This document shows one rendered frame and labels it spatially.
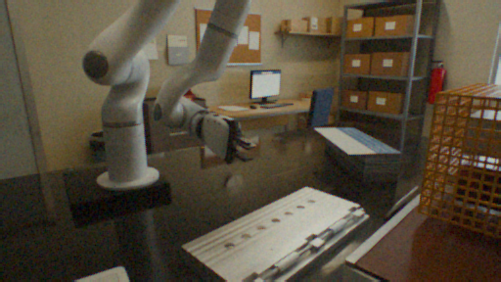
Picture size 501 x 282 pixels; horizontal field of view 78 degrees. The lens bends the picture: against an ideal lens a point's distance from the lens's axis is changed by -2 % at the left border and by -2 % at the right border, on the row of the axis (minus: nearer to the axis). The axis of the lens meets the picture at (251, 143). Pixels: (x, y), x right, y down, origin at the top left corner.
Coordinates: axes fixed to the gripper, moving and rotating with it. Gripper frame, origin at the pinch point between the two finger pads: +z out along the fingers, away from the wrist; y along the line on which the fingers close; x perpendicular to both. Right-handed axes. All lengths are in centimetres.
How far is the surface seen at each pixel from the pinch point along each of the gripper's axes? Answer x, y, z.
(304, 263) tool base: 6.1, 11.6, 26.9
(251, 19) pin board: -243, -13, -252
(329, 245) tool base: -3.0, 11.6, 26.9
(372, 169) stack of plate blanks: -49, 12, 15
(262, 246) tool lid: 10.0, 11.4, 18.7
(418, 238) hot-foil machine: 11.8, -10.2, 43.2
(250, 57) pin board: -240, 32, -242
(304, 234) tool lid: 0.1, 10.6, 22.1
